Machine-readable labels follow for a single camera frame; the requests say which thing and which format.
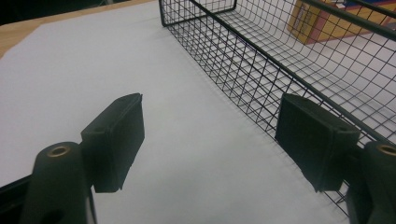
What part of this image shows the yellow and red box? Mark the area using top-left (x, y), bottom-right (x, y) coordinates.
top-left (286, 0), bottom-right (396, 46)

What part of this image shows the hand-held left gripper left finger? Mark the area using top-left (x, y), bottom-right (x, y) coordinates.
top-left (19, 92), bottom-right (146, 224)

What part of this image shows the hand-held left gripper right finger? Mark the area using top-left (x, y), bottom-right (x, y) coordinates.
top-left (275, 93), bottom-right (396, 224)

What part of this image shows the black wire basket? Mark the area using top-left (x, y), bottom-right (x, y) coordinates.
top-left (158, 0), bottom-right (396, 217)

